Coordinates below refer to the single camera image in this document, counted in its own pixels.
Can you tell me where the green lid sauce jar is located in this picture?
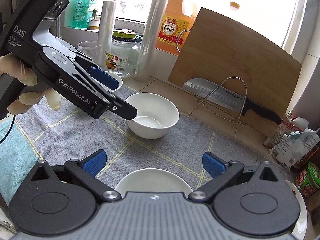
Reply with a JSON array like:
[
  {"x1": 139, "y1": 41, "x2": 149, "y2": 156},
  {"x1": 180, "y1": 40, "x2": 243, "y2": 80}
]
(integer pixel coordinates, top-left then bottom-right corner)
[{"x1": 295, "y1": 162, "x2": 319, "y2": 198}]

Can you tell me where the green dish soap bottle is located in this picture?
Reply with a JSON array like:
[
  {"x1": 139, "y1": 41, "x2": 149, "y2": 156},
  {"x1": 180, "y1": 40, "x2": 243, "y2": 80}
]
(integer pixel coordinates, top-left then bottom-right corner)
[{"x1": 72, "y1": 0, "x2": 96, "y2": 29}]

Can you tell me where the white seasoning bag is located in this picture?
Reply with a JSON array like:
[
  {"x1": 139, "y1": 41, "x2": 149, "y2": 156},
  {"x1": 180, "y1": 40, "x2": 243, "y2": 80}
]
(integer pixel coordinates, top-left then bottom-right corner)
[{"x1": 268, "y1": 128, "x2": 319, "y2": 169}]

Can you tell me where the gloved left hand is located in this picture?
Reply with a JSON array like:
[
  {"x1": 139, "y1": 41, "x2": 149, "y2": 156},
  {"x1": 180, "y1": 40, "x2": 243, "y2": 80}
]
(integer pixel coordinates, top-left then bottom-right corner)
[{"x1": 0, "y1": 52, "x2": 62, "y2": 116}]

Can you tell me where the white bowl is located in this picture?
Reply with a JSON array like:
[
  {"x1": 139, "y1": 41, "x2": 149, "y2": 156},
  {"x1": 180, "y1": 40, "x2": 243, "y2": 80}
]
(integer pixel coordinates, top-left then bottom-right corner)
[
  {"x1": 97, "y1": 71, "x2": 123, "y2": 94},
  {"x1": 125, "y1": 93, "x2": 180, "y2": 139},
  {"x1": 115, "y1": 168, "x2": 193, "y2": 196}
]

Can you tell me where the clear glass mug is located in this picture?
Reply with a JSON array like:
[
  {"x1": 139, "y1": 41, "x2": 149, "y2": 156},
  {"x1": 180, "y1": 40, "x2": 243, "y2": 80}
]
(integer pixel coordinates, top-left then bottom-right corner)
[{"x1": 78, "y1": 41, "x2": 101, "y2": 62}]

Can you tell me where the white floral plate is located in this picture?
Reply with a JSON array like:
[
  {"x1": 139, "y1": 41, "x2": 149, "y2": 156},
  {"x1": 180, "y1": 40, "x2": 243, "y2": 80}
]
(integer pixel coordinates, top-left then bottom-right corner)
[{"x1": 285, "y1": 179, "x2": 308, "y2": 240}]

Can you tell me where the glass jar green lid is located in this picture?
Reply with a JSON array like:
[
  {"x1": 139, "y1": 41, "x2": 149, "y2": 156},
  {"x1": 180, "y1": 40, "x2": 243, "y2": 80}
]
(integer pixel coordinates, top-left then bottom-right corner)
[{"x1": 105, "y1": 29, "x2": 139, "y2": 76}]

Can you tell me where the red white snack bag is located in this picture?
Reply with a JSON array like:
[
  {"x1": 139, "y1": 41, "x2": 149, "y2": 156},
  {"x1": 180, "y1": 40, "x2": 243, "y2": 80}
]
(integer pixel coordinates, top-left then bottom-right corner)
[{"x1": 263, "y1": 117, "x2": 309, "y2": 148}]

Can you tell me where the orange cooking wine jug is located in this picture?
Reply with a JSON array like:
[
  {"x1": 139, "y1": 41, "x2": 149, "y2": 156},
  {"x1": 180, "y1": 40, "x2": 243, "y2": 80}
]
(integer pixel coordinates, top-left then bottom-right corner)
[{"x1": 156, "y1": 0, "x2": 197, "y2": 55}]

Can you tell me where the tall plastic wrap roll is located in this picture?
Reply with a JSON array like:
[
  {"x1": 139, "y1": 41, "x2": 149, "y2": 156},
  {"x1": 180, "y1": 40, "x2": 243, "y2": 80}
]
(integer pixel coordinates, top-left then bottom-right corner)
[{"x1": 135, "y1": 0, "x2": 168, "y2": 81}]

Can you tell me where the small potted plant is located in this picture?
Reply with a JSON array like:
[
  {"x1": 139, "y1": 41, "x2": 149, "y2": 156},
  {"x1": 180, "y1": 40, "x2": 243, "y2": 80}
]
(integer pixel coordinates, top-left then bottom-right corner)
[{"x1": 87, "y1": 9, "x2": 100, "y2": 30}]

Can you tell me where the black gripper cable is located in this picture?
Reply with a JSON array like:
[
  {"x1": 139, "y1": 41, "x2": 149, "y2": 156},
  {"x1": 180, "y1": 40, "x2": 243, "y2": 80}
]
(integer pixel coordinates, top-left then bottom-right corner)
[{"x1": 0, "y1": 114, "x2": 16, "y2": 145}]

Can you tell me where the metal wire rack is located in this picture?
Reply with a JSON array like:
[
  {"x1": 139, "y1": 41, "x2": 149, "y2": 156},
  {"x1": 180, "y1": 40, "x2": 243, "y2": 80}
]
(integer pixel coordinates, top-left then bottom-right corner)
[{"x1": 182, "y1": 76, "x2": 247, "y2": 139}]

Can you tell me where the bamboo cutting board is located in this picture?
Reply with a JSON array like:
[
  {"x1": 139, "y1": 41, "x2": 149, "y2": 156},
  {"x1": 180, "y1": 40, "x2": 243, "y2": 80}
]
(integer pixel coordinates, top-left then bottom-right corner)
[{"x1": 168, "y1": 8, "x2": 302, "y2": 118}]

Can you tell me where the grey blue kitchen towel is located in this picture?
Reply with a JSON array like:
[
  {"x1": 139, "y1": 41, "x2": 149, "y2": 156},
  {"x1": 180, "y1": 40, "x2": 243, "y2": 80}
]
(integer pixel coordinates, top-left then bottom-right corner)
[{"x1": 0, "y1": 84, "x2": 296, "y2": 205}]

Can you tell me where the kitchen knife black handle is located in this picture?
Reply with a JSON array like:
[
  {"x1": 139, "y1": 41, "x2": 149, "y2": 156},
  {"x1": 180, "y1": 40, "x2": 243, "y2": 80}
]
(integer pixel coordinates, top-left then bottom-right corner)
[{"x1": 182, "y1": 78, "x2": 281, "y2": 125}]

